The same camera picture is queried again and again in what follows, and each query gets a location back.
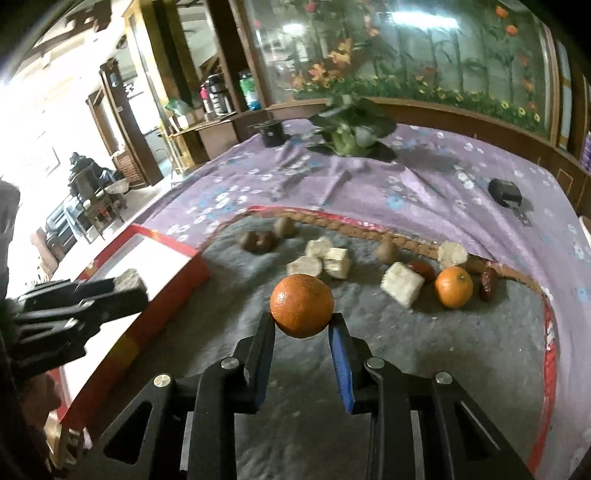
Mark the grey blanket with red border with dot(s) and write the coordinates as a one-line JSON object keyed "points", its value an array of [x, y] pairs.
{"points": [[461, 369]]}

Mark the small orange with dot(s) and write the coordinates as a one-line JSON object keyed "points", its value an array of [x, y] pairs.
{"points": [[454, 287]]}

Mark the green bag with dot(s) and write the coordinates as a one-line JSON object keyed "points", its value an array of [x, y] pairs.
{"points": [[179, 107]]}

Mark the green bok choy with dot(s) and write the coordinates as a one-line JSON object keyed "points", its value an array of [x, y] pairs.
{"points": [[344, 138]]}

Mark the green and blue jar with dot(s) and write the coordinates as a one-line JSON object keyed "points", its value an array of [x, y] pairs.
{"points": [[250, 91]]}

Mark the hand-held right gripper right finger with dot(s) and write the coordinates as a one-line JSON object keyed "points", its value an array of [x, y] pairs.
{"points": [[342, 369]]}

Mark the black small device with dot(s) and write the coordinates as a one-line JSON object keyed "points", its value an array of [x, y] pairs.
{"points": [[505, 191]]}

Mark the wooden door frame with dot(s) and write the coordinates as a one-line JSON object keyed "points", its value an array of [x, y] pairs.
{"points": [[134, 129]]}

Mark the black thermos jug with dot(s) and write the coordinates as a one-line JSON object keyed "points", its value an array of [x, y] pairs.
{"points": [[218, 94]]}

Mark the red shallow box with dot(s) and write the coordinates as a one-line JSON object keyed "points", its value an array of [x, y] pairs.
{"points": [[152, 277]]}

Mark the dark sofa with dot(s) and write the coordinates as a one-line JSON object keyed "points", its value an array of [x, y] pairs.
{"points": [[62, 226]]}

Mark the pink bottle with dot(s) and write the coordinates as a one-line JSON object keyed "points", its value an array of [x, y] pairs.
{"points": [[204, 100]]}

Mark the purple floral bedsheet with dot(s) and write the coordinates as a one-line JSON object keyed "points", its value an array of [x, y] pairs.
{"points": [[415, 184]]}

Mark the black cup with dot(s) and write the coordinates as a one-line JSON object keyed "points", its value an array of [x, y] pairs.
{"points": [[270, 134]]}

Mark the wooden side shelf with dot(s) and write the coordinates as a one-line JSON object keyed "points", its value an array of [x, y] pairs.
{"points": [[207, 138]]}

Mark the floral glass wall panel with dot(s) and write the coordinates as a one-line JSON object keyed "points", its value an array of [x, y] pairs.
{"points": [[415, 55]]}

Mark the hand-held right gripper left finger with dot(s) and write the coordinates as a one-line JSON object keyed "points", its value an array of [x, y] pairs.
{"points": [[267, 350]]}

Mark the white cake cube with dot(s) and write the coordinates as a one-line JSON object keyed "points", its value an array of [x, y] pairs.
{"points": [[401, 284]]}

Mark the large orange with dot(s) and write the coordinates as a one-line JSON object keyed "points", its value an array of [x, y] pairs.
{"points": [[302, 304]]}

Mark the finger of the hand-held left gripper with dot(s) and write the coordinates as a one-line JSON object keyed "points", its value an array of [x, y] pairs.
{"points": [[87, 288], [120, 305]]}

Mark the dark brown round fruit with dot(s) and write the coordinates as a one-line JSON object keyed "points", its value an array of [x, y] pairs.
{"points": [[267, 240], [249, 241], [473, 264]]}

